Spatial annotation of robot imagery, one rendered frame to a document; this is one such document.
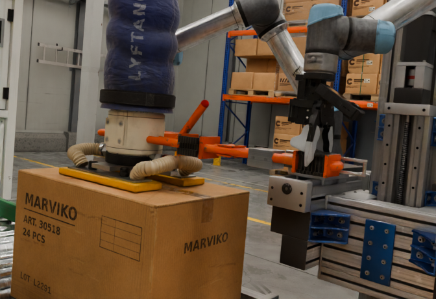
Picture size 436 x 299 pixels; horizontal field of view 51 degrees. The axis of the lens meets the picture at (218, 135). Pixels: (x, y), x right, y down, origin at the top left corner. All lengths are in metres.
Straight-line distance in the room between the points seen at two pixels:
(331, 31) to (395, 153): 0.60
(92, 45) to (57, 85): 6.71
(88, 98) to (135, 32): 3.04
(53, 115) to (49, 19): 2.12
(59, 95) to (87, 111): 6.74
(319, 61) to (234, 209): 0.52
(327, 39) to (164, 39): 0.50
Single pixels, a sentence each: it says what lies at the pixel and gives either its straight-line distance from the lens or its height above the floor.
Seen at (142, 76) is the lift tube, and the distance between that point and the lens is 1.32.
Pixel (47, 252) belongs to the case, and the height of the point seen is 0.73.
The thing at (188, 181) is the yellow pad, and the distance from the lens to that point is 1.37.
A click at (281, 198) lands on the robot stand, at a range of 1.43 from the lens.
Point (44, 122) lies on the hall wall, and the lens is 10.93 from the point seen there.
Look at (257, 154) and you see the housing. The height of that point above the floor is 1.08.
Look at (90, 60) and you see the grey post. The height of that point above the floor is 1.55.
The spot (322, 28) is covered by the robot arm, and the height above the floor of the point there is 1.38.
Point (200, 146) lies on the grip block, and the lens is 1.20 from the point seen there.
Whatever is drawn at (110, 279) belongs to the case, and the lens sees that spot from 1.25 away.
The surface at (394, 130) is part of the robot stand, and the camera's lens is 1.54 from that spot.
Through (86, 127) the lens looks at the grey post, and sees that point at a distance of 4.36.
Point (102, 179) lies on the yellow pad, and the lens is 1.32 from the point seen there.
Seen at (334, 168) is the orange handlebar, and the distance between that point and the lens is 1.03.
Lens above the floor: 1.17
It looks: 3 degrees down
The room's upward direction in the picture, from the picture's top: 5 degrees clockwise
